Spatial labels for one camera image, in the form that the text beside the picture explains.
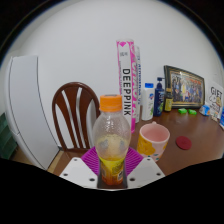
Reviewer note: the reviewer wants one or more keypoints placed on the flat round red coaster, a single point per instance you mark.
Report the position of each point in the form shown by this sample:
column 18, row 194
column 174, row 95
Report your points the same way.
column 183, row 143

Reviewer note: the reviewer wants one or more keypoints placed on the framed group photo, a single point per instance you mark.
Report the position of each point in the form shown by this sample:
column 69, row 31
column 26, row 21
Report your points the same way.
column 185, row 86

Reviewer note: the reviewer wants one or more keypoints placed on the white refrigerator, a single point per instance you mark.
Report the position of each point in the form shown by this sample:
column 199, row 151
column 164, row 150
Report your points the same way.
column 26, row 110

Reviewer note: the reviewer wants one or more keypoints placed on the small beige snack packet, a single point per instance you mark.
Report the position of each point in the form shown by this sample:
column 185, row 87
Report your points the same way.
column 214, row 117

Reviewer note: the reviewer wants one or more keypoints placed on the pink mug with yellow print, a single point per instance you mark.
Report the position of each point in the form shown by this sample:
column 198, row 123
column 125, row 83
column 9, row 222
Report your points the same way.
column 153, row 141

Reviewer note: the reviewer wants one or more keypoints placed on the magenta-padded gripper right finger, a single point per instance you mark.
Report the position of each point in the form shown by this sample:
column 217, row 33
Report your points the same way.
column 146, row 170

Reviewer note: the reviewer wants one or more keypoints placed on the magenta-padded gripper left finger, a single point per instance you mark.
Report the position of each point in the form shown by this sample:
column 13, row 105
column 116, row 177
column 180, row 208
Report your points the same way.
column 78, row 170

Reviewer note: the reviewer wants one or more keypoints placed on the blue and white tissue pack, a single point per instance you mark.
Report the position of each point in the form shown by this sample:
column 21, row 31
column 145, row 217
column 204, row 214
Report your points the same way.
column 205, row 110

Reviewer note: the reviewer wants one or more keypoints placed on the dark blue pump bottle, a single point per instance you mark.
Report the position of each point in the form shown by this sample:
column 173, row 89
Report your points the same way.
column 159, row 100

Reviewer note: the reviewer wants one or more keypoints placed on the white bottle with blue cap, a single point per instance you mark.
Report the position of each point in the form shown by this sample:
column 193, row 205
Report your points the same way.
column 148, row 103

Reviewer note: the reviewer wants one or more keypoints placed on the orange juice bottle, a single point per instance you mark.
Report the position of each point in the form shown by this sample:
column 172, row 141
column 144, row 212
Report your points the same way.
column 111, row 133

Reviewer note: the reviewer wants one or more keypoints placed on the white paper gift bag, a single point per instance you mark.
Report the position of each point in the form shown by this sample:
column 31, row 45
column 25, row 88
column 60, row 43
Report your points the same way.
column 216, row 98

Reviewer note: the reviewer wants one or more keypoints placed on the brown wooden chair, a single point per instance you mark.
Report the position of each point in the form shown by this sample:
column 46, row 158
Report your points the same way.
column 60, row 110

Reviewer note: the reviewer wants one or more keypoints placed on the green crate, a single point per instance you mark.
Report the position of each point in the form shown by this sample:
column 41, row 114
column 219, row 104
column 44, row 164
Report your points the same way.
column 6, row 136

